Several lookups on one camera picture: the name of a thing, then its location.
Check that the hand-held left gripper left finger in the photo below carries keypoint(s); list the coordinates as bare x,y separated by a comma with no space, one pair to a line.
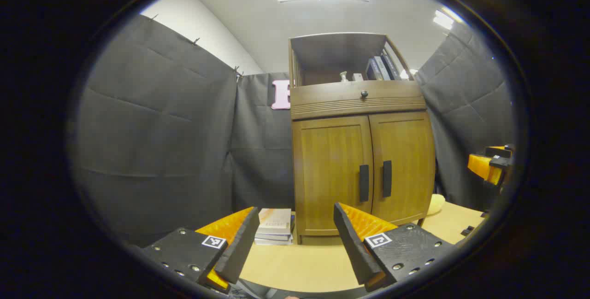
242,248

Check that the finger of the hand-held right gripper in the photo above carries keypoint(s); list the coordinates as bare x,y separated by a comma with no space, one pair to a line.
481,165
500,152

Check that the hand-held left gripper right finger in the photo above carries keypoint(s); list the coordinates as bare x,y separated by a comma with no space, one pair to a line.
352,243

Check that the wooden cabinet door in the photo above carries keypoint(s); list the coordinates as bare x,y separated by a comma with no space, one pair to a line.
327,174
408,165

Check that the wooden double-door shoe cabinet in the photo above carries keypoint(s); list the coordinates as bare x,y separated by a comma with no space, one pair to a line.
322,55

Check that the white book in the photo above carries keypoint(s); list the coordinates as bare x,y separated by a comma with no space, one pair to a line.
274,242

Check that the beige book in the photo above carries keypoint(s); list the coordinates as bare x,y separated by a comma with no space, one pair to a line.
275,219

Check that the yellow round object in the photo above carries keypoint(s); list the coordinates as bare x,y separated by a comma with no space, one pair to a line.
435,203

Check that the small black object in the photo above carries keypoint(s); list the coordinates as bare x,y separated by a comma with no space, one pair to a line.
467,231

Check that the small ceiling light panel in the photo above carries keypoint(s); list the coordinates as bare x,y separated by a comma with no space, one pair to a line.
404,74
442,20

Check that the dark blue book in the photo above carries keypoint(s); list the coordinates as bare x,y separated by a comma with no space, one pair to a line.
392,65
371,71

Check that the black backdrop cloth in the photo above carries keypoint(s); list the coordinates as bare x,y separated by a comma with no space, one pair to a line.
156,142

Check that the grey blue book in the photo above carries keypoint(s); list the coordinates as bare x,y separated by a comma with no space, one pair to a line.
381,67

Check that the wooden drawer with black knob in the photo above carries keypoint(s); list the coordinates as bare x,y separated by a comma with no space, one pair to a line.
322,98

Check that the small white box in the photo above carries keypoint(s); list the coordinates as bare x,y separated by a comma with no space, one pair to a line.
357,77

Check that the small metal clip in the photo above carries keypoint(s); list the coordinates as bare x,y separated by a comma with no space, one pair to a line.
237,70

